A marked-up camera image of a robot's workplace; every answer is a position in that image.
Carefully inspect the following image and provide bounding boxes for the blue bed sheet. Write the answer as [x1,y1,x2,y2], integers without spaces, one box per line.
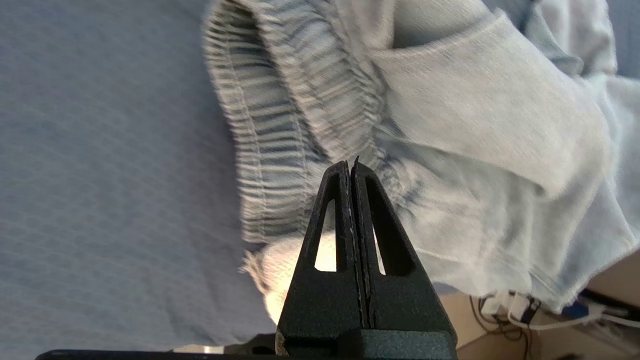
[0,0,640,353]

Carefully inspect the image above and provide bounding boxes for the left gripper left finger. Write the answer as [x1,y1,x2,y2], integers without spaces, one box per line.
[277,160,369,351]

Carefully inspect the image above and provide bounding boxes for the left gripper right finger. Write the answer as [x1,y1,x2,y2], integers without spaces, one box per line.
[351,156,458,348]

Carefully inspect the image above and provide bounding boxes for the light blue denim shorts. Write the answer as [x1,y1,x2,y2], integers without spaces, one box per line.
[202,0,640,326]

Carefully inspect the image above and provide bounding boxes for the white floor cable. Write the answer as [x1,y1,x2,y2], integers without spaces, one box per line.
[470,290,640,341]

